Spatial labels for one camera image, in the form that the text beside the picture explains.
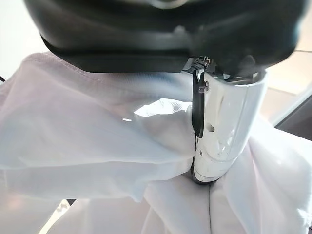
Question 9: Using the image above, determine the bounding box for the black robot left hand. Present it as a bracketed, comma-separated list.
[24, 0, 305, 185]

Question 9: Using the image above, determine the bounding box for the white garment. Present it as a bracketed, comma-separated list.
[0, 51, 312, 234]

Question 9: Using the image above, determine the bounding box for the grey front-load washing machine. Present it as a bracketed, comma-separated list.
[274, 106, 312, 142]

